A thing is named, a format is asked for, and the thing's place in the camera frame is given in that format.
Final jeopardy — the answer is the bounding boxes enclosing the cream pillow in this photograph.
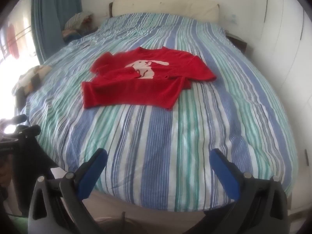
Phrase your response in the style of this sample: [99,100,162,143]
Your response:
[109,0,220,23]

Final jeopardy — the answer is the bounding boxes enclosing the striped bed duvet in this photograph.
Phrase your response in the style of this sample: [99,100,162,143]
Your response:
[23,12,298,211]

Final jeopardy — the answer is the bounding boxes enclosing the pile of patterned clothes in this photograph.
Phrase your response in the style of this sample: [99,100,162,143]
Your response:
[62,12,99,42]

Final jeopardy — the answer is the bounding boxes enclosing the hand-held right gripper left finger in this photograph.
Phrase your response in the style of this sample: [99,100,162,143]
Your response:
[28,148,108,234]

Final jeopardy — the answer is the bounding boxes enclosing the dark wooden nightstand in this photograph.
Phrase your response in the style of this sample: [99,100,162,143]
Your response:
[225,30,248,54]

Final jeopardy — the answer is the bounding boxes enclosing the red sweater with white rabbit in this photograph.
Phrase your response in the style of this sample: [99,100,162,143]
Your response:
[81,46,217,110]

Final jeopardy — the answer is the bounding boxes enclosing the blue curtain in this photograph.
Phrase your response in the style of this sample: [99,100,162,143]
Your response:
[30,0,83,64]

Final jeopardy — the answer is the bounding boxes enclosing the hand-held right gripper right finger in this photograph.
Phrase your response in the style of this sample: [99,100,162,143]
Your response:
[210,148,292,234]

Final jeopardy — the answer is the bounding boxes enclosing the white wardrobe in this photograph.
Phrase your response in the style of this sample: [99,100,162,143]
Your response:
[251,0,312,156]

